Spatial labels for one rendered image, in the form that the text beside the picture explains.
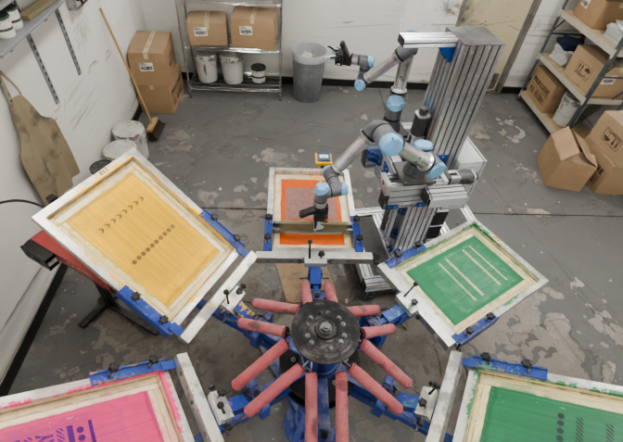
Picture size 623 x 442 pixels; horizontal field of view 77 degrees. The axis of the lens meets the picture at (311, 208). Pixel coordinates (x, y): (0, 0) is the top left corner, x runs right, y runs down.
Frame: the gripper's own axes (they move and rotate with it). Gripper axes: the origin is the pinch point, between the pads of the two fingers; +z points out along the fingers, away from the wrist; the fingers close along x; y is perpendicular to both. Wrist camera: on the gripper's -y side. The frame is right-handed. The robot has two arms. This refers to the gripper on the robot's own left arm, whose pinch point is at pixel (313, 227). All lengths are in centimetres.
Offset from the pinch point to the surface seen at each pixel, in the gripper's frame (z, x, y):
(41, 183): 23, 59, -194
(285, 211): 10.0, 22.7, -17.8
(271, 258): 1.4, -22.4, -25.5
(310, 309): -25, -70, -6
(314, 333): -25, -82, -5
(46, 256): -5, -27, -144
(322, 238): 10.1, -0.2, 5.9
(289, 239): 10.0, -1.3, -14.7
